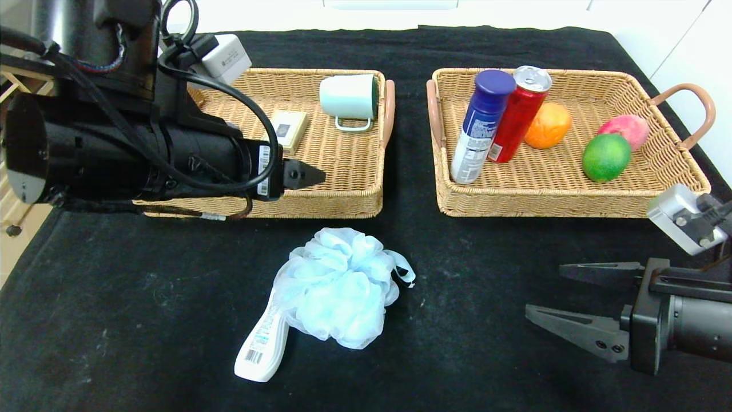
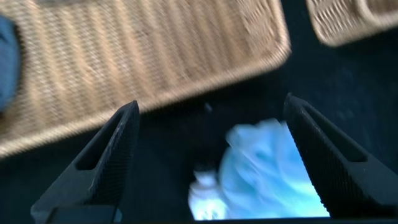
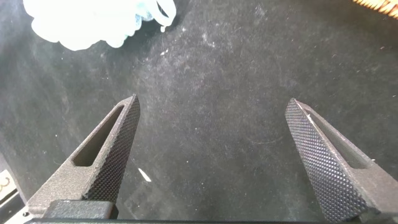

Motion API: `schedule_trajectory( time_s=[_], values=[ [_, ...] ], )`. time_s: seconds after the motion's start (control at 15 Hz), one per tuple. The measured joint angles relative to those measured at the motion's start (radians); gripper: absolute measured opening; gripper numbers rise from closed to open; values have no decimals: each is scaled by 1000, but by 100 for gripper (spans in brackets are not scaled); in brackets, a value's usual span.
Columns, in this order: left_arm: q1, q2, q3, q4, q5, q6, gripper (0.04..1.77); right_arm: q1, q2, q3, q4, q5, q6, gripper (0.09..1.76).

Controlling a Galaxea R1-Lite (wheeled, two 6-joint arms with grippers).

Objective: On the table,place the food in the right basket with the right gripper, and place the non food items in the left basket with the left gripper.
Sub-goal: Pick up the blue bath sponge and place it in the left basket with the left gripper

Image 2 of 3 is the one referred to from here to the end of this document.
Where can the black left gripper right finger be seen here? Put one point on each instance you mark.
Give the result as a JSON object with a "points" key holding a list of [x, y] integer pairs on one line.
{"points": [[335, 174]]}

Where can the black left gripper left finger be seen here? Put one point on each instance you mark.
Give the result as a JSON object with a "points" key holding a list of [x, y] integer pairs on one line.
{"points": [[102, 177]]}

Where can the light blue bath pouf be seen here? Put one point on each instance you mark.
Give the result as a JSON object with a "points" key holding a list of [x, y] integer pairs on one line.
{"points": [[264, 180]]}

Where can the black table cloth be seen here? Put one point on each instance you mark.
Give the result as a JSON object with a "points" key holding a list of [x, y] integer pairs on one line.
{"points": [[342, 77]]}

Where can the grey cloth towel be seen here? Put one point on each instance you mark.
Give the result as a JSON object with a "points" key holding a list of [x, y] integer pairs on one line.
{"points": [[7, 62]]}

